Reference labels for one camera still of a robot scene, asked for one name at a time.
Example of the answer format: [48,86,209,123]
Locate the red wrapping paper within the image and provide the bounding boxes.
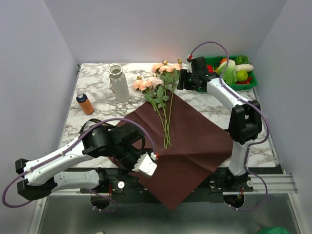
[107,89,234,211]

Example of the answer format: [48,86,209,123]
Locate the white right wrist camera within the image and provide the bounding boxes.
[181,62,193,73]

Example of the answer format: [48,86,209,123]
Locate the white ribbed ceramic vase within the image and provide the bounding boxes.
[109,65,130,103]

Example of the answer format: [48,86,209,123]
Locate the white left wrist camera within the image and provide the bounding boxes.
[132,152,157,177]

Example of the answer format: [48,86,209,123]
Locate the green toy bell pepper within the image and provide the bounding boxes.
[234,55,249,65]

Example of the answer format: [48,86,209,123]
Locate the white toy radish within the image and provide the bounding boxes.
[235,64,254,73]

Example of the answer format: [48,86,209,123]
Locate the pink artificial flower bunch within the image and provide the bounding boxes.
[133,59,182,149]

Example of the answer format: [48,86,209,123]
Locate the red toy chili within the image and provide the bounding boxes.
[236,77,253,84]

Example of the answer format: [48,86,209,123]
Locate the aluminium extrusion rail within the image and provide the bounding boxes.
[217,174,298,195]

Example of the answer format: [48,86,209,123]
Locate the green plastic basket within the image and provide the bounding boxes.
[190,55,258,91]

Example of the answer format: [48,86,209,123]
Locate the black ribbon with gold text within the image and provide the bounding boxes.
[79,118,116,135]

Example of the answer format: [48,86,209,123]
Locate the red toy bell pepper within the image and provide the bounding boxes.
[207,65,214,74]

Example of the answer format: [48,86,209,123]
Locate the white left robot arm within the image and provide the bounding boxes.
[15,119,157,201]

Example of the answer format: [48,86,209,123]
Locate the orange bottle with blue cap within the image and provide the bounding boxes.
[76,93,94,115]

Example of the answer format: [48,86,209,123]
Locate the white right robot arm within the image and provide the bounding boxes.
[177,57,262,191]

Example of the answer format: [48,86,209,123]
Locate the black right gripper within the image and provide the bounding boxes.
[175,69,198,91]

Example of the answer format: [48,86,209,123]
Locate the green toy lettuce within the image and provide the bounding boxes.
[217,59,237,85]

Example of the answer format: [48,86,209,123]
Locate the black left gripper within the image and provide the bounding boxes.
[112,143,153,186]

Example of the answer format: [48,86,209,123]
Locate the green object at bottom edge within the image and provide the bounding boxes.
[256,227,290,234]

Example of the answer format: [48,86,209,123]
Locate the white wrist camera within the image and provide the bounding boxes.
[181,62,193,73]
[132,152,157,177]

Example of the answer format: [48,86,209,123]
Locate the green toy lime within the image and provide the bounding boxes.
[236,70,248,81]

